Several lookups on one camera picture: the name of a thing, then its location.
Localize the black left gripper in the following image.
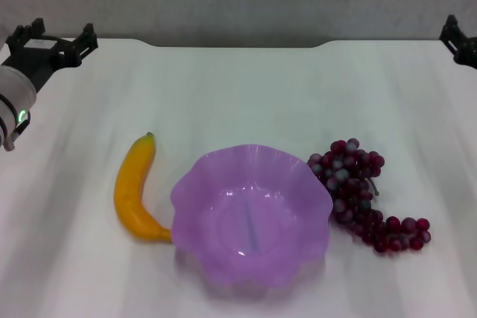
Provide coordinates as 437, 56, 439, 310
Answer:
0, 18, 99, 94

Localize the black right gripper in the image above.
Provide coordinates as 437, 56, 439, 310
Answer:
438, 14, 477, 71

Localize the purple wavy plastic bowl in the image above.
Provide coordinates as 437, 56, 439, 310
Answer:
170, 143, 335, 290

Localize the yellow banana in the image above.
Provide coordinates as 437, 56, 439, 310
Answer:
113, 131, 174, 243

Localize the dark red grape bunch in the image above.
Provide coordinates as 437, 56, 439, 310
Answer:
306, 138, 432, 254

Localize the grey left arm cable plug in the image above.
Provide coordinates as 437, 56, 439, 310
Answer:
4, 121, 30, 152

